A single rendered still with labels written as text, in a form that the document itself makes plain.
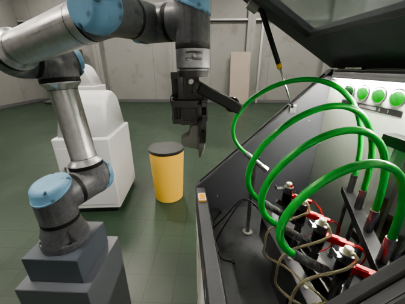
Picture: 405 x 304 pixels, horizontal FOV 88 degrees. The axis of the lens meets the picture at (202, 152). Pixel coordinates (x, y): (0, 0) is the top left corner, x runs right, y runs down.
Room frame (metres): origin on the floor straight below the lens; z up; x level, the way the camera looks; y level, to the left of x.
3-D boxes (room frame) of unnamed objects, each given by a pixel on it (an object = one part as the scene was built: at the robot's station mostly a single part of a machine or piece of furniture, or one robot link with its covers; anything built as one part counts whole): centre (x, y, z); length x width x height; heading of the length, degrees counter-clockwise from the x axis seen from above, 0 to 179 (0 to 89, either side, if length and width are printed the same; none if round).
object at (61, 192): (0.57, 0.47, 1.07); 0.13 x 0.12 x 0.14; 156
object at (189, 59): (0.51, 0.02, 1.47); 0.08 x 0.08 x 0.05
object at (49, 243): (0.57, 0.48, 0.95); 0.15 x 0.15 x 0.10
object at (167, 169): (2.18, 0.40, 0.31); 0.40 x 0.40 x 0.63
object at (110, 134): (2.16, 1.16, 0.62); 0.72 x 0.57 x 1.24; 179
